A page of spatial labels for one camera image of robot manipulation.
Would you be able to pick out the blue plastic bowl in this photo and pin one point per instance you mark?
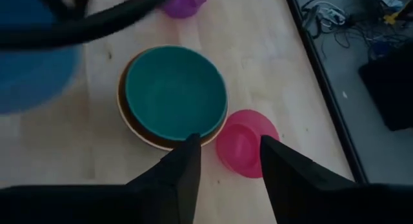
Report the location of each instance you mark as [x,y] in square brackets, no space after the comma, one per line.
[32,78]

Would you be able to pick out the black table edge rail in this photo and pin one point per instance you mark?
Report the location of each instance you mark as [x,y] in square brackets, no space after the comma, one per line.
[323,82]

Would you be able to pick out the black equipment case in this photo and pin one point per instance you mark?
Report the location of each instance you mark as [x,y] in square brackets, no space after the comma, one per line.
[390,91]

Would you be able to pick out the orange plastic bowl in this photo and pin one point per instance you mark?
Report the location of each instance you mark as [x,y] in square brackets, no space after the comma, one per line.
[135,133]

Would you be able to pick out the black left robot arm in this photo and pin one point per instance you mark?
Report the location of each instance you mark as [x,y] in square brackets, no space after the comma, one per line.
[80,27]

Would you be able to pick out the pink plastic bowl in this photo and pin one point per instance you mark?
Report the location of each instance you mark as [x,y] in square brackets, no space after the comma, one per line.
[238,143]

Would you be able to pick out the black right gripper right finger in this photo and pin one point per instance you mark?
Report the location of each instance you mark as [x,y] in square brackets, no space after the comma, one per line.
[306,198]

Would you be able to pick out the white power strip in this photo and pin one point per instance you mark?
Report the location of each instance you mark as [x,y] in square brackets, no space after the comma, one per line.
[332,15]

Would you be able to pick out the teal plastic bowl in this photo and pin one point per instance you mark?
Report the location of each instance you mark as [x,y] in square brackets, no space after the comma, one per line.
[175,91]

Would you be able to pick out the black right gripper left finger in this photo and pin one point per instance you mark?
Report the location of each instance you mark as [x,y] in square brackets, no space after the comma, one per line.
[155,201]

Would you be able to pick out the purple plastic bowl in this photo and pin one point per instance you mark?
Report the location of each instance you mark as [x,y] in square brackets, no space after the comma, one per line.
[184,4]

